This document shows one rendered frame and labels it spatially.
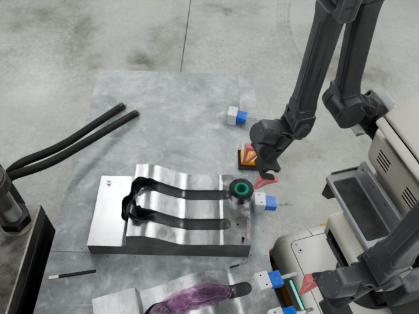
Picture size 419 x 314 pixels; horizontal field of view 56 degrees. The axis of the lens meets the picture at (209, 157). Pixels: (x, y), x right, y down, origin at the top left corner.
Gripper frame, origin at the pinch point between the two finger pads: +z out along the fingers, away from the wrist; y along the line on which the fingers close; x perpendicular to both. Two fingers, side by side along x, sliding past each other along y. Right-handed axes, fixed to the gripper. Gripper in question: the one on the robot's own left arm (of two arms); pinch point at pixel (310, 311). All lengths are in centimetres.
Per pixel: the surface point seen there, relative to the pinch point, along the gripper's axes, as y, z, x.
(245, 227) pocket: -32.5, 13.6, 2.7
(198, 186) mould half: -50, 17, -8
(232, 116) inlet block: -81, 9, 14
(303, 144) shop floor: -120, 54, 114
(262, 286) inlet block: -12.5, 13.0, -0.4
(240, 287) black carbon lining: -15.0, 18.3, -3.7
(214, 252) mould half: -28.3, 21.8, -6.1
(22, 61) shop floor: -250, 132, -40
